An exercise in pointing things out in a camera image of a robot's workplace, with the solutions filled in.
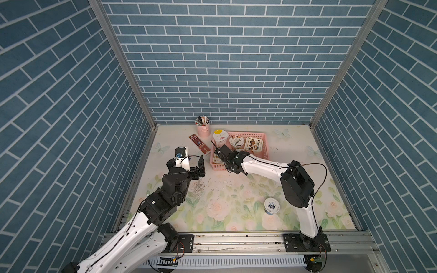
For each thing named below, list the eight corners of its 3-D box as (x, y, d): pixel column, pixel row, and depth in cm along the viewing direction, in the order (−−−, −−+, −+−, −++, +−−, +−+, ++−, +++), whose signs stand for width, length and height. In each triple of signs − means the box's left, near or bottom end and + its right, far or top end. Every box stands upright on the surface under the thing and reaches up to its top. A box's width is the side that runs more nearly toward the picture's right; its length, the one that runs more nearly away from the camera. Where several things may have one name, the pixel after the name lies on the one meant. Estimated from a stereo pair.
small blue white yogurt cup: (263, 215, 83) (265, 211, 78) (261, 202, 87) (263, 197, 83) (277, 215, 83) (281, 211, 78) (275, 202, 88) (278, 197, 83)
